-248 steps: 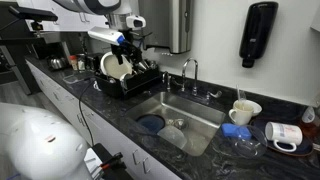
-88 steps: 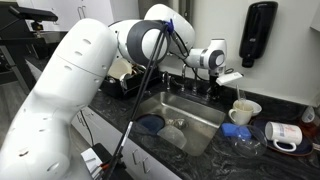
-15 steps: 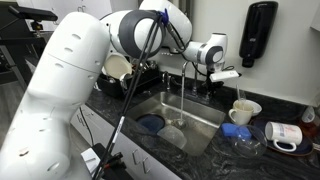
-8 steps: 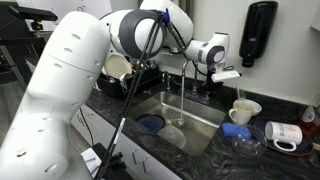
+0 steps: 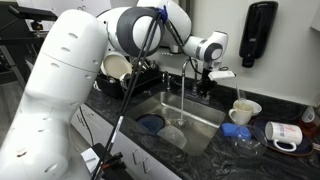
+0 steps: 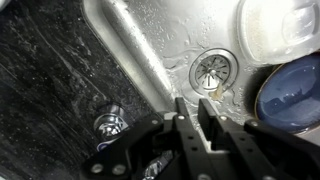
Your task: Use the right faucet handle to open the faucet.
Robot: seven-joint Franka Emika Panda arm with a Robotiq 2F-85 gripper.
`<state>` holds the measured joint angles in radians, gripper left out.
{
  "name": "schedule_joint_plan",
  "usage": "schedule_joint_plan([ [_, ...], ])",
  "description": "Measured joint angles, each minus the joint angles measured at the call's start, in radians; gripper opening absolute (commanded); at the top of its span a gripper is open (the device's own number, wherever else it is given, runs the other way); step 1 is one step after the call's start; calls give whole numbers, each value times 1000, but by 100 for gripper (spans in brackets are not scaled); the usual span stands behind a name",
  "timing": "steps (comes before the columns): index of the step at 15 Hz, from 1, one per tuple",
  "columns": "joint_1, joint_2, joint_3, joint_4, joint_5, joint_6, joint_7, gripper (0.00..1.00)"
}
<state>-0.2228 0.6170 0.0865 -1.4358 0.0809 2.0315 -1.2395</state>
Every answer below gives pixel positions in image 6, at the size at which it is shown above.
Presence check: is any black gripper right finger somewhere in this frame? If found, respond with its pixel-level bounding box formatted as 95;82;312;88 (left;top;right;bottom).
198;99;277;180

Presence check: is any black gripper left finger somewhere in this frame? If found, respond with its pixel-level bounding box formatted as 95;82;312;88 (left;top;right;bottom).
174;97;215;180

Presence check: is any chrome faucet handle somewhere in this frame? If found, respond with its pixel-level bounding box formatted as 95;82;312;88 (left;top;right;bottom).
93;113;133;151

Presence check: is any dark blue plate in sink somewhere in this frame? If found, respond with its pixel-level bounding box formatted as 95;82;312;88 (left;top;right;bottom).
255;53;320;133

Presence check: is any sink drain strainer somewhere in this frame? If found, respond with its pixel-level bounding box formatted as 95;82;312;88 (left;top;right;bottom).
189;48;239;95

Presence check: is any stainless steel sink basin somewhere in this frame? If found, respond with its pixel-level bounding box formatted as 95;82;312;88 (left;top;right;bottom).
83;0;319;144

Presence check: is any clear plastic container in sink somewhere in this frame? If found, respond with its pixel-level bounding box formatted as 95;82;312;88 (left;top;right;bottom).
237;0;320;66

